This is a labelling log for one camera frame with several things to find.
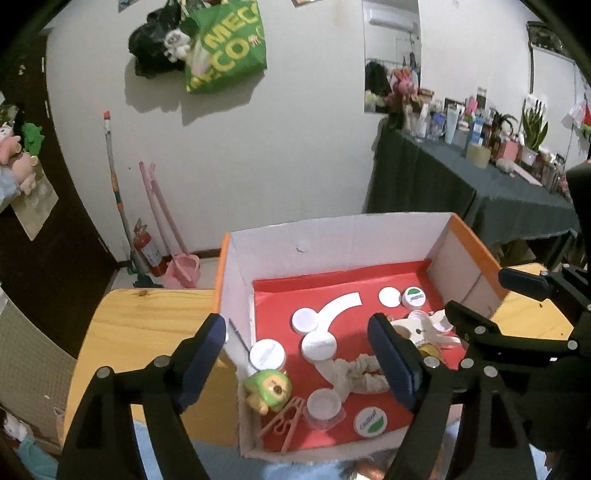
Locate white cap with green label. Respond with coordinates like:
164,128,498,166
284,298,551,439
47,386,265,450
401,286,428,310
353,407,390,438

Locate red paper sheet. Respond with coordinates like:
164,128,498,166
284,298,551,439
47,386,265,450
252,261,462,450

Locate table with dark cloth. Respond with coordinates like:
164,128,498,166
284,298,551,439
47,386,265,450
365,117,580,259

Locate potted snake plant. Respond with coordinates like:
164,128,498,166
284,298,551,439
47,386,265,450
519,95,549,167

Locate green plush toy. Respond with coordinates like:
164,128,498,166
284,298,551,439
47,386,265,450
21,122,47,155

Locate dark cabinet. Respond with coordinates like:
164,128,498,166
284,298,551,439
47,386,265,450
0,28,130,361

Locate large wooden clothespin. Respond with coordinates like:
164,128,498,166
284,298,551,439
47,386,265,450
390,318,462,352

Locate broom stick with orange bands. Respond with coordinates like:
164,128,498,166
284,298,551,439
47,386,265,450
102,110,139,278

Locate pink plush toy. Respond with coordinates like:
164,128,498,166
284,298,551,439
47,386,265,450
390,65,421,112

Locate red fire extinguisher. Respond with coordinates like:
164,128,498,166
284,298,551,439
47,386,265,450
131,220,164,278

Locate upturned white bottle cap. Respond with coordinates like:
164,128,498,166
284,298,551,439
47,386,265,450
306,388,342,420

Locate pink plastic clothespin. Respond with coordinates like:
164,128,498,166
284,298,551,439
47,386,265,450
259,398,308,453

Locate orange cardboard box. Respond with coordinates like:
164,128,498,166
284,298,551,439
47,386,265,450
215,211,504,460

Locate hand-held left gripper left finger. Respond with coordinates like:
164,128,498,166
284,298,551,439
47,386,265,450
55,313,228,480

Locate green shopping bag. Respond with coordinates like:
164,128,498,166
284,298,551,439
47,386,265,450
184,0,269,95

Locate small potted plant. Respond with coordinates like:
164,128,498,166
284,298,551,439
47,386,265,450
494,113,520,139

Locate black bag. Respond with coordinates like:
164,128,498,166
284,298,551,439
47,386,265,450
127,7,190,77

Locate white rope scrunchie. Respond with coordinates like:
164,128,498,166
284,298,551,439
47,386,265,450
330,353,391,402

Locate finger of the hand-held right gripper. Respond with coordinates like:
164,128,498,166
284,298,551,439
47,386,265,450
444,300,583,370
498,264,591,333

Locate brown paper bag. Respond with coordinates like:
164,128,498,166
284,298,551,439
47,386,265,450
9,173,60,241

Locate wire mesh panel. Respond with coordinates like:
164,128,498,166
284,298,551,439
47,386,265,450
0,286,77,444

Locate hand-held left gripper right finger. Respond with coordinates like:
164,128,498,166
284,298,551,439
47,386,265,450
367,313,539,480

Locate blue fluffy mat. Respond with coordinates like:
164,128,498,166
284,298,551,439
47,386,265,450
131,418,393,480

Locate row of cosmetic bottles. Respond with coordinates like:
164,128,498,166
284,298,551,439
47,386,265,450
406,85,568,185

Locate framed picture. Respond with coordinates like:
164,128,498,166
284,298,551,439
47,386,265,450
526,21,566,56

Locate green and yellow toy figure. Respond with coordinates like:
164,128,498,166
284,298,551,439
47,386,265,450
242,369,293,415

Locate small white plush toy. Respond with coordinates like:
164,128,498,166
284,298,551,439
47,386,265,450
163,28,191,61

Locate pink plush doll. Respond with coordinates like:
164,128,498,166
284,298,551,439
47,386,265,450
0,122,40,197

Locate watermelon slice toy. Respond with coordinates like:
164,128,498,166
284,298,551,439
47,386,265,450
573,92,591,139

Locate wall mirror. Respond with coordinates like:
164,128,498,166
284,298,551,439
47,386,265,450
362,0,423,115

